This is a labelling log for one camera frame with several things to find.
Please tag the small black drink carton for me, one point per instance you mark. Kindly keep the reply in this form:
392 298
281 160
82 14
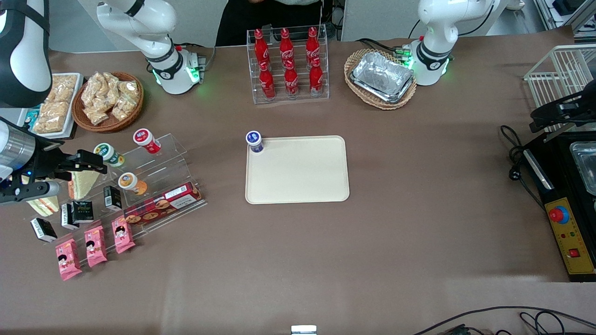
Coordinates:
113 197
69 217
84 211
43 229

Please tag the red cola bottle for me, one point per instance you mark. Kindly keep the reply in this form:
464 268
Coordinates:
312 46
267 83
286 48
260 49
316 80
291 82

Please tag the orange cap yogurt bottle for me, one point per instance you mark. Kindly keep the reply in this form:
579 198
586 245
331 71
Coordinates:
130 182

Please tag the clear acrylic bottle rack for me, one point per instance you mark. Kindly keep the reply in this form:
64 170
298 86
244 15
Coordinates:
301 97

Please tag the red cap yogurt bottle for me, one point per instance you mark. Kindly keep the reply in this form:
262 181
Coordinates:
145 139

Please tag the white rectangular dish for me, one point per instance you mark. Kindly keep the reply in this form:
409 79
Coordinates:
77 100

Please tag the green cap yogurt bottle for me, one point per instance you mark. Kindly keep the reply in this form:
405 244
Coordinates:
108 153

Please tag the dark brown wicker basket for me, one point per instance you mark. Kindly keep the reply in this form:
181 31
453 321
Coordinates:
109 126

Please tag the yellow control panel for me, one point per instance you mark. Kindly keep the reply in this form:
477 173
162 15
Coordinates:
575 232

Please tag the beige plastic serving tray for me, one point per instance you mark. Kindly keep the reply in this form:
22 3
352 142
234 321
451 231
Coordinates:
298 172

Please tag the clear bag of crackers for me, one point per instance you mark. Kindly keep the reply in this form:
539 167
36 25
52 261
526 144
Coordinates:
64 86
111 83
53 117
93 88
130 89
96 115
122 108

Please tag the pink snack pack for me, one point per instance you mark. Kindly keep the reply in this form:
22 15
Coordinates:
122 234
67 259
95 245

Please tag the aluminium frame shelf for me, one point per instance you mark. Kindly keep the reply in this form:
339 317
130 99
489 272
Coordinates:
563 14

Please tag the black electric appliance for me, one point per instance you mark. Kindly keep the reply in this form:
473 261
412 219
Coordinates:
558 186

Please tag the light wicker basket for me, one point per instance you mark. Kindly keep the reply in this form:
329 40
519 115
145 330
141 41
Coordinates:
356 58

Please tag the red emergency stop button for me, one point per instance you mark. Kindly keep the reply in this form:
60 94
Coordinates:
558 214

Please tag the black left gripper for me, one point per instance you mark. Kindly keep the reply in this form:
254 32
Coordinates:
551 113

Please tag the right wrist camera unit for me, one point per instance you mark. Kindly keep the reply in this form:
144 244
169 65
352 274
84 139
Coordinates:
28 191

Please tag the stainless steel pan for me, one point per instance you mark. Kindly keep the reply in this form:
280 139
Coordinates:
585 165

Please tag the blue cap yogurt bottle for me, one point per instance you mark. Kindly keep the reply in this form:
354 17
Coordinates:
254 141

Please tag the person in black clothing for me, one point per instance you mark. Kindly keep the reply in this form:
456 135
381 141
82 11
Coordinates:
242 23

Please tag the small blue snack pack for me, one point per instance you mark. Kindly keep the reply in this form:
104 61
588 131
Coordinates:
31 121

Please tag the red tartan cookie box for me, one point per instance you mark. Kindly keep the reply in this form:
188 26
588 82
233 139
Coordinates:
163 204

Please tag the aluminium foil tray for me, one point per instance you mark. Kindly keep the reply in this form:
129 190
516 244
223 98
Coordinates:
382 72
389 98

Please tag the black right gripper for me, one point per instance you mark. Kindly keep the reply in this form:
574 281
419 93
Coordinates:
47 162

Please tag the clear acrylic stepped stand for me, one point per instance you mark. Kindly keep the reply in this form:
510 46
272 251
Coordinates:
172 163

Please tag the triangle sandwich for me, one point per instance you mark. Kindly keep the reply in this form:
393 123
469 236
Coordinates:
84 185
45 207

